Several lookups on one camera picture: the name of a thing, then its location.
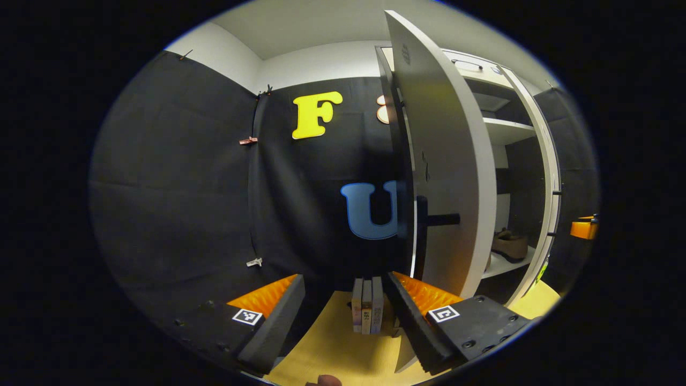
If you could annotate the white shoe cabinet door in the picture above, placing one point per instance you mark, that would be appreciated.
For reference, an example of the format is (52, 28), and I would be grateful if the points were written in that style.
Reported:
(455, 161)
(551, 171)

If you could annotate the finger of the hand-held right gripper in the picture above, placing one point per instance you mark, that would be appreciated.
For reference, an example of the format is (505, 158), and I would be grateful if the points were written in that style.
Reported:
(583, 229)

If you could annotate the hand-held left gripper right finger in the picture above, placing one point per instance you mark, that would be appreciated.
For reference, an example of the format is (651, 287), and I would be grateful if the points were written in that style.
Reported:
(410, 327)

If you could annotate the white and grey shoe cabinet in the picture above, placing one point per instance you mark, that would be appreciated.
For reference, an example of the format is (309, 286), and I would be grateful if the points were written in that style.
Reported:
(514, 131)

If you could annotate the white cabinet drawer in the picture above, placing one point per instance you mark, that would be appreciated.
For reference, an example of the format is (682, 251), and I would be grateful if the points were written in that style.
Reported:
(466, 54)

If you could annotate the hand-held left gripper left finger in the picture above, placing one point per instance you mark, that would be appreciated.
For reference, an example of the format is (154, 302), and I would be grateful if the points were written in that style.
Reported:
(276, 327)

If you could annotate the black backdrop cloth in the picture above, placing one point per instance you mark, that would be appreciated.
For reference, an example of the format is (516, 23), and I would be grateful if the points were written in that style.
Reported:
(177, 187)

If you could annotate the black cloth clip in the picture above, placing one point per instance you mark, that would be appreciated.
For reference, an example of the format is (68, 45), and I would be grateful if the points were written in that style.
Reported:
(185, 54)
(266, 89)

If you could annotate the silver cloth clip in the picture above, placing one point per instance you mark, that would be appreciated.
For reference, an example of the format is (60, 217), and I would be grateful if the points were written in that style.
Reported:
(254, 262)

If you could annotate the brown fuzzy shoe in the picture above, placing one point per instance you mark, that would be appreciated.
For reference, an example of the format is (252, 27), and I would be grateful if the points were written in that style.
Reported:
(512, 247)

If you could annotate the red cloth clip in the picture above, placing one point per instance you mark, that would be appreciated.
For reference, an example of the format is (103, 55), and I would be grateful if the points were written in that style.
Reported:
(248, 140)

